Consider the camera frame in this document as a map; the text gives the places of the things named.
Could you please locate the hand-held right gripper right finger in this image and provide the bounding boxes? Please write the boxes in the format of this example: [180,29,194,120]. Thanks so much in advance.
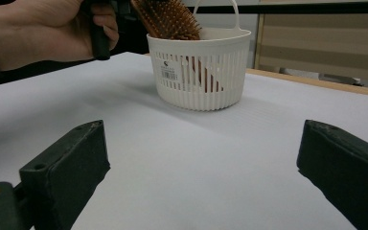
[296,119,368,230]

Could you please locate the light wooden desk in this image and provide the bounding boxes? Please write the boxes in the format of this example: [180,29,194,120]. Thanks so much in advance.
[254,0,368,88]

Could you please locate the white slotted plastic basket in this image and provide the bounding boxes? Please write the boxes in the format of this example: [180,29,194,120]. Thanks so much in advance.
[146,0,252,112]

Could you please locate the wooden bristle hairbrush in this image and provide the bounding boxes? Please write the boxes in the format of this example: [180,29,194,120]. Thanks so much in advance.
[130,0,224,94]

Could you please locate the office chair base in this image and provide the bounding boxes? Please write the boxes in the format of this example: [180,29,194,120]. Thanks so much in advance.
[279,66,364,87]

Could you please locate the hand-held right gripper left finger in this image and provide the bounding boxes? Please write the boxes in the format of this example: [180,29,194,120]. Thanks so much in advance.
[18,119,111,230]

